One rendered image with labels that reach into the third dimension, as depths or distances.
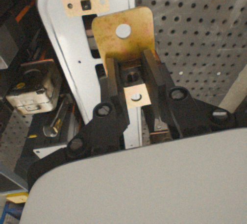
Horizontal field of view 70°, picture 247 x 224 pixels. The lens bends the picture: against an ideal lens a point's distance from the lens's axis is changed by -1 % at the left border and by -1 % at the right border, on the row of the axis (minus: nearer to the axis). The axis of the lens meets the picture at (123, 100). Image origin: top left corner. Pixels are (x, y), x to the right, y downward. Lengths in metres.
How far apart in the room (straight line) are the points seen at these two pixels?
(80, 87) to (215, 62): 0.67
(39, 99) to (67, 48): 0.13
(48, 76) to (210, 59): 0.72
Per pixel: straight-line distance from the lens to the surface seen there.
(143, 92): 0.15
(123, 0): 0.38
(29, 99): 0.43
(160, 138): 0.78
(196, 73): 0.95
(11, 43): 0.42
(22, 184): 0.60
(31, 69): 0.48
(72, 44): 0.42
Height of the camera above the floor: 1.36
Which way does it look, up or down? 44 degrees down
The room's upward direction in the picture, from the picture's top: 172 degrees clockwise
